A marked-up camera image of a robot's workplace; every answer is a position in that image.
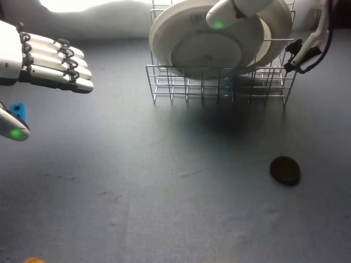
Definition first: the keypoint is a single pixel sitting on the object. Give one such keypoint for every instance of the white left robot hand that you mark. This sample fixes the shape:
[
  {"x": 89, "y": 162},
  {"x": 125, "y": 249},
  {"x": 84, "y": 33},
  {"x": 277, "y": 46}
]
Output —
[{"x": 41, "y": 65}]

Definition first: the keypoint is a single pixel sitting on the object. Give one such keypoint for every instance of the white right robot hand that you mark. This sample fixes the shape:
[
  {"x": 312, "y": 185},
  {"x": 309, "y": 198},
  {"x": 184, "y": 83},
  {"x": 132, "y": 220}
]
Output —
[{"x": 219, "y": 16}]

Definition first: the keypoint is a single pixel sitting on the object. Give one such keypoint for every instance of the white plate with hedgehog print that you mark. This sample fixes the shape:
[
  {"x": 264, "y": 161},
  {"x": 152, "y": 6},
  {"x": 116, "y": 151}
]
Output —
[
  {"x": 192, "y": 41},
  {"x": 282, "y": 27}
]

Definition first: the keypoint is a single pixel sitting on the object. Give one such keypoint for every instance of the blue block with holes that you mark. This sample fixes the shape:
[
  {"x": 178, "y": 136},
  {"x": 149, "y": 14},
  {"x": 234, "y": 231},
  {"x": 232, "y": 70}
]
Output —
[{"x": 18, "y": 111}]

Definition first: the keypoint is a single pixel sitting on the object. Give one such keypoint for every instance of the brown chocolate sandwich cookie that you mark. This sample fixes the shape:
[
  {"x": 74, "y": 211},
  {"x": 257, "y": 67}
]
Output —
[{"x": 285, "y": 171}]

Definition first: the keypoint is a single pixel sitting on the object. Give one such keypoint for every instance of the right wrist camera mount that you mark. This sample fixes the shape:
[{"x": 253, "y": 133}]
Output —
[{"x": 310, "y": 46}]

